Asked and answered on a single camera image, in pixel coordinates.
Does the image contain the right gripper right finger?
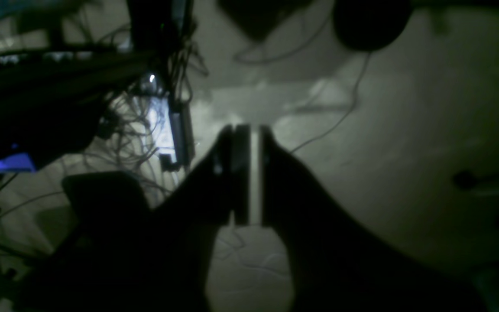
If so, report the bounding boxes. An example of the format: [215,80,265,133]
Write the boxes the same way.
[259,126,487,312]

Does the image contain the black round wheel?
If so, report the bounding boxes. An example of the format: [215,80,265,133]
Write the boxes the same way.
[332,0,413,52]

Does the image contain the tangled black cables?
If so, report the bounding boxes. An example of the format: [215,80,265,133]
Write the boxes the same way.
[81,26,207,195]

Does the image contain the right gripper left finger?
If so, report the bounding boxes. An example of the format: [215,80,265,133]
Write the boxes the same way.
[16,125,251,312]

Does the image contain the white power strip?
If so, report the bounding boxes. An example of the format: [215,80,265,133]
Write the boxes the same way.
[147,97,195,172]

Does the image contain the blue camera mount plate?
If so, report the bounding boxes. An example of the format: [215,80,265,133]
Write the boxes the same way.
[0,152,38,174]

